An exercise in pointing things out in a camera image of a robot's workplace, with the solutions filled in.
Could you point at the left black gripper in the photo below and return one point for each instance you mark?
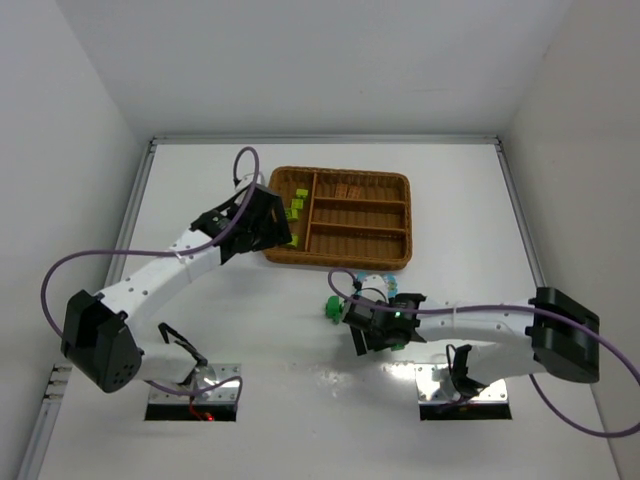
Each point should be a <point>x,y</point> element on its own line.
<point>272,220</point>

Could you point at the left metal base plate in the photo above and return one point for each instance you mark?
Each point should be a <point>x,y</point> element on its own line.
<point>211,384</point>

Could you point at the dark green rounded lego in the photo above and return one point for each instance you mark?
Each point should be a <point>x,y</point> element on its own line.
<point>333,309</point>

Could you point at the brown wicker divided basket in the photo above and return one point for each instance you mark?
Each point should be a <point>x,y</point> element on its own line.
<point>370,233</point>

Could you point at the lime lego with hole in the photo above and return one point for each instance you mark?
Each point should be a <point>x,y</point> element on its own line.
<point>293,243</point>

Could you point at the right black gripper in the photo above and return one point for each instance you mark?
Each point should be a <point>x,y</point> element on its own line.
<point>358,323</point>

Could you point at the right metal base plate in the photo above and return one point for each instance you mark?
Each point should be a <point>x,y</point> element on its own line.
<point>434,389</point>

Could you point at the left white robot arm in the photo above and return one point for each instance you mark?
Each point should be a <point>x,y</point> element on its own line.
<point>106,334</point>

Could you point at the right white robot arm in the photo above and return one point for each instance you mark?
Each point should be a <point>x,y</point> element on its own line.
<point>549,333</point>

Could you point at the metal base plate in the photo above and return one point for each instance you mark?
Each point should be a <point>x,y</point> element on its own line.
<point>434,389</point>
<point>211,384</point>

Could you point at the cyan lego cluster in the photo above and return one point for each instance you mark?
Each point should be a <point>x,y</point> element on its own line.
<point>383,282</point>

